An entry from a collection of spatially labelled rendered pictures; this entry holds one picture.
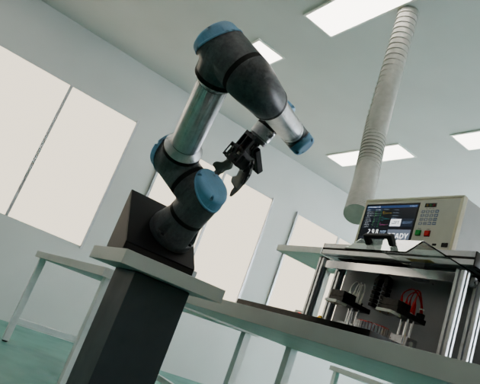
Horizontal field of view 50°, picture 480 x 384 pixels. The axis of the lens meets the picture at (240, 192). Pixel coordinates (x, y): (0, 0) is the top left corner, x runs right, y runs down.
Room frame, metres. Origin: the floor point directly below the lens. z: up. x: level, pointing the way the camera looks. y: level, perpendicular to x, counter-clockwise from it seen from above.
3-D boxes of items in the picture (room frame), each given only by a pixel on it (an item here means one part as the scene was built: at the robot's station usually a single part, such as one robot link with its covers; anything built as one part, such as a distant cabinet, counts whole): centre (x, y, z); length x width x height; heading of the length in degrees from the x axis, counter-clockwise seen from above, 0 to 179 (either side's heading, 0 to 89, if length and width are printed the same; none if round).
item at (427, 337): (1.82, -0.70, 0.92); 0.66 x 0.01 x 0.30; 29
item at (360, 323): (1.59, -0.53, 0.80); 0.11 x 0.11 x 0.04
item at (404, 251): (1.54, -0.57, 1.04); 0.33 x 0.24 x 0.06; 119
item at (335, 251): (1.85, -0.76, 1.09); 0.68 x 0.44 x 0.05; 29
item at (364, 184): (3.10, -0.71, 2.42); 0.43 x 0.31 x 1.79; 29
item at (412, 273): (1.75, -0.56, 1.03); 0.62 x 0.01 x 0.03; 29
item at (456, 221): (1.84, -0.76, 1.22); 0.44 x 0.39 x 0.20; 29
